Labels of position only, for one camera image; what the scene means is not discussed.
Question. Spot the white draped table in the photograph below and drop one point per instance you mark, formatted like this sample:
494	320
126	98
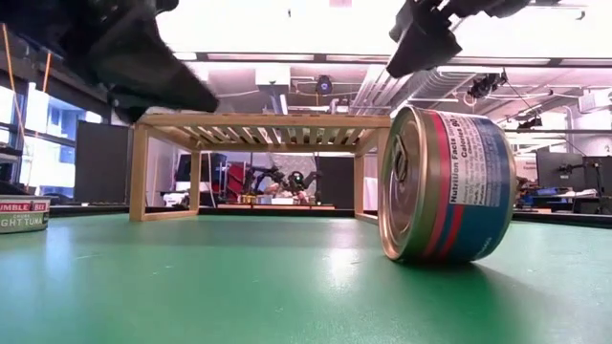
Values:
370	196

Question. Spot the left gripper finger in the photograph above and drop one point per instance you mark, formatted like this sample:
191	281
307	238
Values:
158	81
130	111

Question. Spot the long strip light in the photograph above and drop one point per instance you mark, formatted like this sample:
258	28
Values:
186	56

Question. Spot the green Bumble Bee tuna can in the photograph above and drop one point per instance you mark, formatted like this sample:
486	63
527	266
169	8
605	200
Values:
24	220

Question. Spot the red cart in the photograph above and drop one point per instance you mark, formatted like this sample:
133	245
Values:
239	174

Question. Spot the small black hanging fixture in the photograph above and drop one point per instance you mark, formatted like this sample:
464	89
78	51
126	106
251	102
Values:
530	123

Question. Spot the black hanging camera rig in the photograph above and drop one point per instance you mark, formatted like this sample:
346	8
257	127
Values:
485	86

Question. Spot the black dome camera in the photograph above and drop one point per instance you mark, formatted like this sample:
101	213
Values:
324	86

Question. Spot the black partition panel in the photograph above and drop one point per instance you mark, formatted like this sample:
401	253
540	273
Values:
102	162

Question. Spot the blue and red fish can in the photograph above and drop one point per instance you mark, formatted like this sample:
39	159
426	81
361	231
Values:
454	191

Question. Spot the black table frame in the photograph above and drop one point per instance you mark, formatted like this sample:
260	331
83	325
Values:
86	211

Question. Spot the wooden slatted shelf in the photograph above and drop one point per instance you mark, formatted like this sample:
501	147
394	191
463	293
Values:
263	120

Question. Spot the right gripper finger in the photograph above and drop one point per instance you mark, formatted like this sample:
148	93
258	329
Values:
425	48

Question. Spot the black computer monitor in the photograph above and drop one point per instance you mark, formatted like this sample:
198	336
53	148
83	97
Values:
607	181
557	169

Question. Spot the green table mat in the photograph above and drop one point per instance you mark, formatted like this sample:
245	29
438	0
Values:
239	296

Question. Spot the white box fixture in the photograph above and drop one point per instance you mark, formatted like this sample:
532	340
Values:
272	75

